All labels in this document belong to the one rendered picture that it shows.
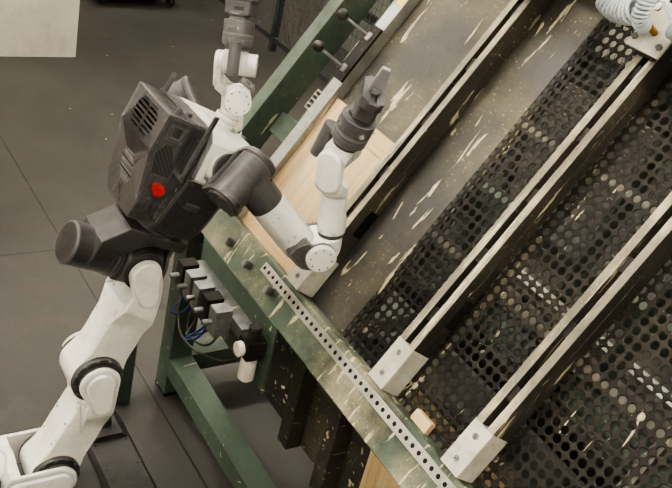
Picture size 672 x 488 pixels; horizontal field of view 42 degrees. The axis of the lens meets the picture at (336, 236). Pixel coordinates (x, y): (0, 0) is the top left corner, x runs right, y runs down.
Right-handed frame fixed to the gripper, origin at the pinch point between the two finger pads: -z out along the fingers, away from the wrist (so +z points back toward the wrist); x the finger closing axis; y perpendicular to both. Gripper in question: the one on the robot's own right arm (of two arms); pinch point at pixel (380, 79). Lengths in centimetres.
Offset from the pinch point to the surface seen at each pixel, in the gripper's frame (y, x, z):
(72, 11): -138, 358, 232
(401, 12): 10, 76, 16
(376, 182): 16.8, 21.4, 39.9
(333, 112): 3, 58, 46
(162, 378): -10, 41, 171
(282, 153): -6, 52, 64
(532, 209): 45.5, -6.7, 11.1
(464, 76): 26.6, 37.3, 8.1
